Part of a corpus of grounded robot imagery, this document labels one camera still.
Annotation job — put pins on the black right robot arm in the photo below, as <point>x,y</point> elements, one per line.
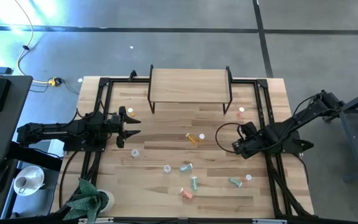
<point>291,124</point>

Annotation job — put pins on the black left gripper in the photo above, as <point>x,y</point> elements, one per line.
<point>113,126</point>

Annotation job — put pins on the white saucer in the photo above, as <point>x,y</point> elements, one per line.
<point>37,175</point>

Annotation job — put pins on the white box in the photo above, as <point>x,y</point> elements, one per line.
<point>56,147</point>

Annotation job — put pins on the clear pill bottle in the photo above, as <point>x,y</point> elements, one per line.
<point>167,169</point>
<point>135,153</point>

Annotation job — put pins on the green pill bottle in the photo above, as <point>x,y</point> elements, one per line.
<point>194,183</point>
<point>235,182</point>
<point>186,167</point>

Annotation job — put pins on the green leafy plant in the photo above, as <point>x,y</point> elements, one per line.
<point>87,199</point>

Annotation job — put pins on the silver metal bracket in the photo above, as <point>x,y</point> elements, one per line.
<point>95,220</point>
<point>269,221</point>

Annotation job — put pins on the red pill bottle white cap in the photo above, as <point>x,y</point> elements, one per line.
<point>248,178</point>
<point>186,193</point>
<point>241,111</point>

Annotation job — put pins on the black aluminium table frame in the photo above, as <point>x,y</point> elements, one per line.
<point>120,80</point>

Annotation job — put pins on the blue-grey metal table frame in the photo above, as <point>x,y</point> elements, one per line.
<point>353,146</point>

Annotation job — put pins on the white plant pot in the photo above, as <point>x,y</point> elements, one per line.
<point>111,200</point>

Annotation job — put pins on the black frame clamp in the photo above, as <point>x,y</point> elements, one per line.
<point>132,74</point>

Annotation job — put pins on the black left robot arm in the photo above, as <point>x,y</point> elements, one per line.
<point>57,132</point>

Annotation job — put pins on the yellow power plug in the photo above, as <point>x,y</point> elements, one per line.
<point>53,82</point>

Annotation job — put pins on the wooden shelf black metal legs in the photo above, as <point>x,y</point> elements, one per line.
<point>190,87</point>

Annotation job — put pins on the dark grey desk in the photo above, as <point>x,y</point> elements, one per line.
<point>8,130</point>

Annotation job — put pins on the white cup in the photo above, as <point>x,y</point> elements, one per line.
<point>22,183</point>

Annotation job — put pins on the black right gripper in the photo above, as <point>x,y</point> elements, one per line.
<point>247,143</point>

